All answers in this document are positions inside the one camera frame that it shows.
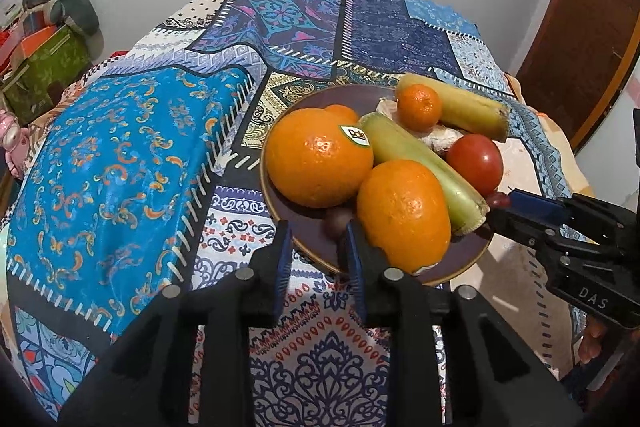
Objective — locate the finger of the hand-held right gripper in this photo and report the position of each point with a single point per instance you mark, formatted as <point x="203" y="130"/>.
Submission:
<point x="537" y="206"/>
<point x="520" y="229"/>

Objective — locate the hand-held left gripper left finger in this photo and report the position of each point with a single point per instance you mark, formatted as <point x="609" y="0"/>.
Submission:
<point x="282" y="267"/>

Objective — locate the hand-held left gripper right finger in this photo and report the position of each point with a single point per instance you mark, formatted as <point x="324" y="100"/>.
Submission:
<point x="355" y="267"/>

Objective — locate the red grape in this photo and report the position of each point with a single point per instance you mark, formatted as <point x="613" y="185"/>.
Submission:
<point x="497" y="200"/>

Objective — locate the dark purple plate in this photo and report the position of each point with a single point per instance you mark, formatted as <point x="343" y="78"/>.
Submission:
<point x="300" y="227"/>

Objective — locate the dark purple grape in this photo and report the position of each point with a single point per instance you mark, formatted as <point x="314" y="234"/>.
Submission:
<point x="336" y="222"/>

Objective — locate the large orange with sticker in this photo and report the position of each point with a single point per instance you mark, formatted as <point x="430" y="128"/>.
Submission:
<point x="402" y="217"/>
<point x="315" y="162"/>

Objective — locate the red tomato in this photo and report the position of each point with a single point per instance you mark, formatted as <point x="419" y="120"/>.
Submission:
<point x="475" y="162"/>

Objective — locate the green corn cob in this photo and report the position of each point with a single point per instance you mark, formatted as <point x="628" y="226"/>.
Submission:
<point x="430" y="167"/>

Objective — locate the yellow banana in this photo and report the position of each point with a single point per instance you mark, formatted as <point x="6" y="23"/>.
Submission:
<point x="465" y="109"/>

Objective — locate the small tangerine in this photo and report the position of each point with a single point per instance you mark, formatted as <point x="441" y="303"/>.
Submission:
<point x="419" y="107"/>
<point x="342" y="113"/>

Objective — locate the person's right hand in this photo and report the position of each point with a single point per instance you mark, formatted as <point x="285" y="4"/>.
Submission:
<point x="592" y="342"/>

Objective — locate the pale ginger root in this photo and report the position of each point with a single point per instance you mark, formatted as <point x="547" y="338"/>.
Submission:
<point x="440" y="137"/>

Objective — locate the brown wooden door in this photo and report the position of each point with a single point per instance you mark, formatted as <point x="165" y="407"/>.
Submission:
<point x="590" y="32"/>

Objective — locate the blue patchwork blanket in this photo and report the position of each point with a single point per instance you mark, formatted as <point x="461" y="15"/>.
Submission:
<point x="125" y="167"/>

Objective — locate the pink toy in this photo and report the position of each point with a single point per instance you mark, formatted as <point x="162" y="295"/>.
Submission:
<point x="11" y="142"/>

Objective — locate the green patterned box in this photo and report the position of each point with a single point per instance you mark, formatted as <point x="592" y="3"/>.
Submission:
<point x="47" y="77"/>

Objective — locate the orange box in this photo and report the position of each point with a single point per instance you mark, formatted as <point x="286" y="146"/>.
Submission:
<point x="42" y="38"/>

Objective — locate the grey-green pillow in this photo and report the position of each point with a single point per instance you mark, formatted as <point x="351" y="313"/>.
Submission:
<point x="75" y="2"/>

